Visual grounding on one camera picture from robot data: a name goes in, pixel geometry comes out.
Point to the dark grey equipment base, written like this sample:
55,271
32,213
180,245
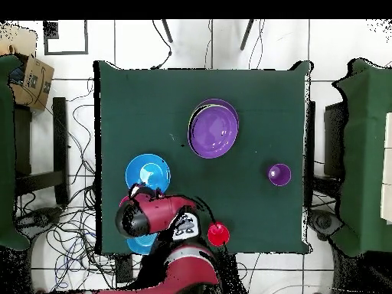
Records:
39,217
324,222

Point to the black tripod leg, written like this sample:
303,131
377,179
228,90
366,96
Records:
167,30
246,35

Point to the black chair frame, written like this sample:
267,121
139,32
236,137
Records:
59,137

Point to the green clothed side table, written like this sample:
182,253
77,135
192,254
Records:
364,153
6,153

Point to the dark green tablecloth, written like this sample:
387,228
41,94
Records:
137,107

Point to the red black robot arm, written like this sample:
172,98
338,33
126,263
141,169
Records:
165,214

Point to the large blue bowl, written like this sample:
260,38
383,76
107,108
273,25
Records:
147,171

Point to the purple cup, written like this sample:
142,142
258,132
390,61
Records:
279,174

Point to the red cup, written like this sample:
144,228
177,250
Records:
218,234

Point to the black power box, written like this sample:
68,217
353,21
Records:
124,268

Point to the large green bowl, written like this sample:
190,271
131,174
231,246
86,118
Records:
192,114

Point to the brown cardboard box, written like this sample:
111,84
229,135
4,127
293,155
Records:
36,82

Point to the small blue bowl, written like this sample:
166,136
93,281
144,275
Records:
141,243

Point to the black square floor frame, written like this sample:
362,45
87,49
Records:
86,36

